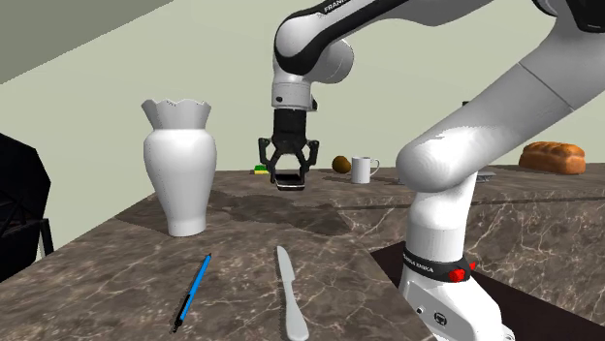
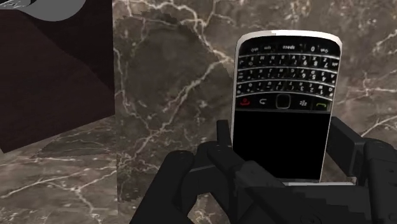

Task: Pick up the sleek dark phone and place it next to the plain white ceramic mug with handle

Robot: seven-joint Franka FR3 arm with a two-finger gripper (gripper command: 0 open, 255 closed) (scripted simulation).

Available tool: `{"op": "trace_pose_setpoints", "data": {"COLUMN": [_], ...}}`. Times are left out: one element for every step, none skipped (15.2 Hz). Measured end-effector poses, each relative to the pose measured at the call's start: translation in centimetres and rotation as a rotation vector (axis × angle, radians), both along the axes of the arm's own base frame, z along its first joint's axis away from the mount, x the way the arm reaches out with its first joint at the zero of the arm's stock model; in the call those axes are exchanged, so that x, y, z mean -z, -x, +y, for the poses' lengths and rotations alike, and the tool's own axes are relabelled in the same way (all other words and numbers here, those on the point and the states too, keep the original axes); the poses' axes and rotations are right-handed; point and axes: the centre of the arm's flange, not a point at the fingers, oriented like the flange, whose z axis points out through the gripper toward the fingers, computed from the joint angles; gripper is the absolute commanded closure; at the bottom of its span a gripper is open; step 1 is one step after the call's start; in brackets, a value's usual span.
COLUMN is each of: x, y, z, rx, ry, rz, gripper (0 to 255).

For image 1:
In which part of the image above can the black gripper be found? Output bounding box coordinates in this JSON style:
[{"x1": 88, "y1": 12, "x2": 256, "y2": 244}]
[{"x1": 257, "y1": 108, "x2": 321, "y2": 185}]

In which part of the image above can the black smartphone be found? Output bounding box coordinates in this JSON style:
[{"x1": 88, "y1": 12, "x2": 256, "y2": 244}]
[{"x1": 274, "y1": 172, "x2": 306, "y2": 192}]

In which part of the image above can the white mug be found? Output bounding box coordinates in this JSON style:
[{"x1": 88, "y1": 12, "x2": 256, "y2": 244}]
[{"x1": 350, "y1": 156, "x2": 381, "y2": 185}]

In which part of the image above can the white scalloped vase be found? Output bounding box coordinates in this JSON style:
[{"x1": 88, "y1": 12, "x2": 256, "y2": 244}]
[{"x1": 141, "y1": 98, "x2": 218, "y2": 237}]

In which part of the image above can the silver butter knife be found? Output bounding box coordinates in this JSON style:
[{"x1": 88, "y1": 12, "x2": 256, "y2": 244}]
[{"x1": 275, "y1": 245, "x2": 310, "y2": 341}]

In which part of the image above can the blue pen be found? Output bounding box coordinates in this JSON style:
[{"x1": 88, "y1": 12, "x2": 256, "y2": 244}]
[{"x1": 172, "y1": 253, "x2": 213, "y2": 333}]

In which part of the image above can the brown bread loaf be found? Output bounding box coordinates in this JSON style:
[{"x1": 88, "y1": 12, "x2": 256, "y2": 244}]
[{"x1": 518, "y1": 140, "x2": 587, "y2": 176}]

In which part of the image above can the dark robot stand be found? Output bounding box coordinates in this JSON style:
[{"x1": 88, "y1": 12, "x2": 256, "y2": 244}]
[{"x1": 369, "y1": 240, "x2": 605, "y2": 341}]

